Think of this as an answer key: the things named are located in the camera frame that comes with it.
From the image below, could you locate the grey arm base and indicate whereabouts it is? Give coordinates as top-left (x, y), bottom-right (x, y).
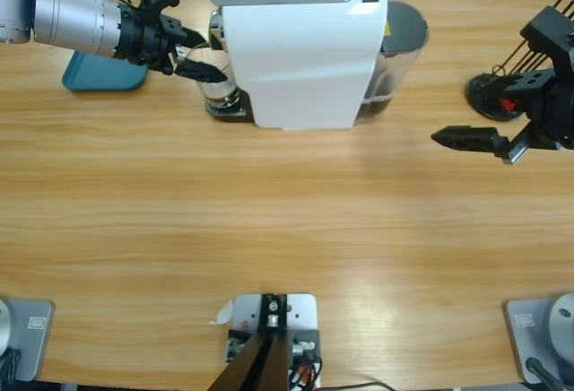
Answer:
top-left (0, 297), bottom-right (57, 383)
top-left (501, 291), bottom-right (574, 386)

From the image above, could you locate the teal plastic tray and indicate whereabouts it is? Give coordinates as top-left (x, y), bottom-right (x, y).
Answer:
top-left (61, 51), bottom-right (152, 93)

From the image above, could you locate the thin black cable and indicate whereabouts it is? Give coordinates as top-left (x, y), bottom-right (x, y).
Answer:
top-left (322, 380), bottom-right (391, 391)

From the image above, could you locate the black clamp bracket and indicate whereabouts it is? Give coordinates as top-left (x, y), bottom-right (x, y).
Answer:
top-left (226, 328), bottom-right (322, 363)

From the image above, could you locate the metal grate drip tray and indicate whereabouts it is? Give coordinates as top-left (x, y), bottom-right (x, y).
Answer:
top-left (204, 92), bottom-right (255, 124)

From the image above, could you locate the clear water tank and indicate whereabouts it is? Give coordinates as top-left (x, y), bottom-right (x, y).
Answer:
top-left (356, 0), bottom-right (431, 124)

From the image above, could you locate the black capsule holder with rods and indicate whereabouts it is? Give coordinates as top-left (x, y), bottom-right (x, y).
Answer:
top-left (465, 0), bottom-right (574, 122)

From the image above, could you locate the black cable bundle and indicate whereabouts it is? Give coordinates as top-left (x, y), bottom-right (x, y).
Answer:
top-left (286, 357), bottom-right (324, 391)

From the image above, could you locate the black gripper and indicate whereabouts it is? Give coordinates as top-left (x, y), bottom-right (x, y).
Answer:
top-left (111, 3), bottom-right (229, 84)
top-left (430, 67), bottom-right (574, 167)

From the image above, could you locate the dark camera post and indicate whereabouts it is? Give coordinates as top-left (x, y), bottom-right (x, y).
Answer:
top-left (208, 292), bottom-right (291, 391)

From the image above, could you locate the white mount block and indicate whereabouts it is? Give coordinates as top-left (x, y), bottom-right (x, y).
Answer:
top-left (222, 292), bottom-right (324, 390)

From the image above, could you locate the clear glass cup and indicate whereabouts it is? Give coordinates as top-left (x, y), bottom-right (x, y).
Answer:
top-left (184, 42), bottom-right (239, 109)

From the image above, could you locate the white paper tag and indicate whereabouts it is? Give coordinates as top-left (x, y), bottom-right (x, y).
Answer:
top-left (208, 300), bottom-right (235, 327)

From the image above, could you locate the white capsule coffee machine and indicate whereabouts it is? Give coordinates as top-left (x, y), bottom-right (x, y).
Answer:
top-left (208, 0), bottom-right (389, 133)

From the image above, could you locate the black base cable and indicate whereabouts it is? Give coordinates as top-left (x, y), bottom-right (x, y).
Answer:
top-left (0, 348), bottom-right (22, 383)
top-left (525, 357), bottom-right (564, 391)

